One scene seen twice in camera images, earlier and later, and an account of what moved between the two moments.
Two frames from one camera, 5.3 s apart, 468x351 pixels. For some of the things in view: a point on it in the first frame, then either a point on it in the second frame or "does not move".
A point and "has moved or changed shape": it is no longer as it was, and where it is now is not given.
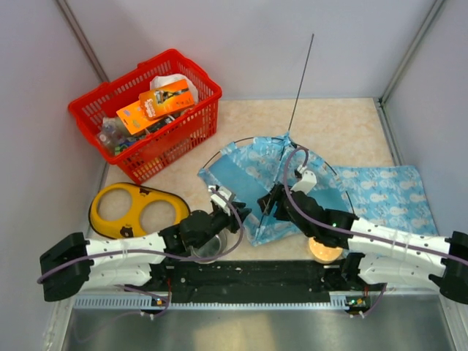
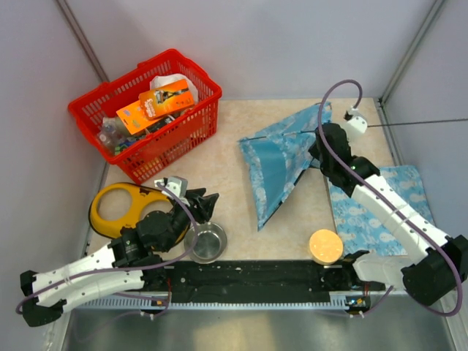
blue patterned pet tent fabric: x=250 y=169 has moved or changed shape
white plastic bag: x=165 y=80 does not move
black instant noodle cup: x=162 y=122 does not move
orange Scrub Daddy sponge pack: x=134 y=118 does not move
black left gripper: x=232 y=221 to x=205 y=204
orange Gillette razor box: x=166 y=99 does not move
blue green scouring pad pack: x=122 y=146 does not move
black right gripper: x=276 y=197 to x=313 y=151
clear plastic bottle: x=113 y=131 does not move
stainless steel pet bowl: x=209 y=251 does not move
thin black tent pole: x=294 y=110 to x=368 y=126
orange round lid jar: x=324 y=254 does not move
